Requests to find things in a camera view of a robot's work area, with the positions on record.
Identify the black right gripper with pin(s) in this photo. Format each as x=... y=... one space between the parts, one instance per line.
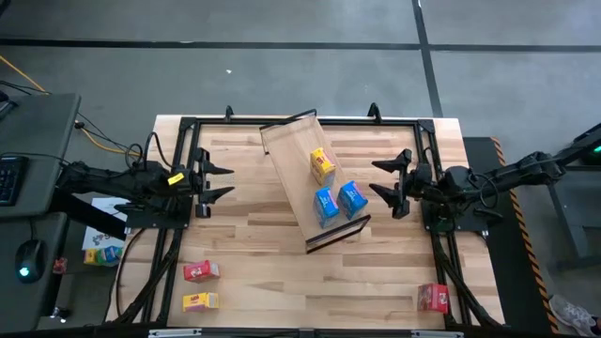
x=417 y=183

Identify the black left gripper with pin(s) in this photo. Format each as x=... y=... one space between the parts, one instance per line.
x=201 y=183

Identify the blue Rice Krispies box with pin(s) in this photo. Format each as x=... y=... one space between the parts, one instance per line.
x=351 y=197
x=325 y=204

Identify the yellow Corn Pops box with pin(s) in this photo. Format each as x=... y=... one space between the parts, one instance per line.
x=321 y=164
x=200 y=302

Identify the red cereal box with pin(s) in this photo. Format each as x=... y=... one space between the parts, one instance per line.
x=433 y=298
x=201 y=271

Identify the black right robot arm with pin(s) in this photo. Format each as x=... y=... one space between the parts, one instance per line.
x=516 y=171

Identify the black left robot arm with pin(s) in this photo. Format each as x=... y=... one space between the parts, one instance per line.
x=117 y=180

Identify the yellow tape label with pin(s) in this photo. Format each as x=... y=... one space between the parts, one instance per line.
x=176 y=179

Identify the white printed paper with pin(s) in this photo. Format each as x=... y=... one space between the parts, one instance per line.
x=101 y=235

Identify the colourful small box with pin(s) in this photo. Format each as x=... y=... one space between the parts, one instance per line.
x=103 y=256

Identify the hazard-striped black floor mat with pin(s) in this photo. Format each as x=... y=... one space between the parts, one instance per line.
x=502 y=263

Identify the small red packet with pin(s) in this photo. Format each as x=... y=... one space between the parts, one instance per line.
x=60 y=265

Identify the grey desk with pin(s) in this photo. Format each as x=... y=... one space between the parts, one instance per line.
x=42 y=131
x=28 y=310

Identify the black device with green light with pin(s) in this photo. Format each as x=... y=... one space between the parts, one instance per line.
x=587 y=141

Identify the black computer mouse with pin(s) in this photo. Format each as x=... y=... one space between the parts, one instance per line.
x=29 y=260

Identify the black keyboard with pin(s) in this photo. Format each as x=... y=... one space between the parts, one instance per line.
x=9 y=180

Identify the person's shoe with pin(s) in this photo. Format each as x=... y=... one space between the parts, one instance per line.
x=570 y=314

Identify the black table frame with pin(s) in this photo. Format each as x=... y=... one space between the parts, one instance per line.
x=399 y=123

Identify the silver bracket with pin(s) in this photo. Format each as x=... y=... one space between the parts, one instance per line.
x=436 y=334
x=174 y=333

